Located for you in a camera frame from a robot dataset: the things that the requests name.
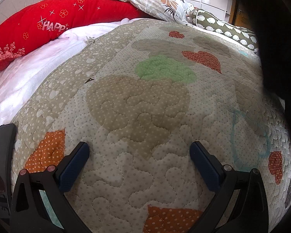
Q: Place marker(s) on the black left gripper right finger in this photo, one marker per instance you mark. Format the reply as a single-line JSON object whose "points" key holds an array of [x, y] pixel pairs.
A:
{"points": [[240, 201]]}

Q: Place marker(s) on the black smartphone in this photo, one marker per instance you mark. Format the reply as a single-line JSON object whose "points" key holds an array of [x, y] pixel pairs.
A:
{"points": [[7, 142]]}

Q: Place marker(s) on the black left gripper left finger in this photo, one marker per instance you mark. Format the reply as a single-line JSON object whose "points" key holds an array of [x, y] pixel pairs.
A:
{"points": [[38, 201]]}

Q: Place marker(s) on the wooden door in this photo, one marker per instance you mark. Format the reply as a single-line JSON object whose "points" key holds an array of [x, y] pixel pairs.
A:
{"points": [[238, 15]]}

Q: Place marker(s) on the floral white pillow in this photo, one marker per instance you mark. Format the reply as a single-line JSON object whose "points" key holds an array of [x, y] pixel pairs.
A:
{"points": [[167, 10]]}

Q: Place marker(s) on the patchwork heart quilt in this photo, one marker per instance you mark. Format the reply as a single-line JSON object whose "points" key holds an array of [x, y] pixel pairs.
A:
{"points": [[139, 96]]}

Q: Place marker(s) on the red embroidered pillow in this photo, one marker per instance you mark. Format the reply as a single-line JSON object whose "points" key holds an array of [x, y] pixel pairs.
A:
{"points": [[37, 24]]}

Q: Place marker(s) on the white fleece blanket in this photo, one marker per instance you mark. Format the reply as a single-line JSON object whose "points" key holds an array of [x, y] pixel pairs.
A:
{"points": [[23, 76]]}

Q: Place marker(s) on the olive white dotted pillow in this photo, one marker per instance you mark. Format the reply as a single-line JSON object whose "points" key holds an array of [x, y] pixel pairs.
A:
{"points": [[208, 21]]}

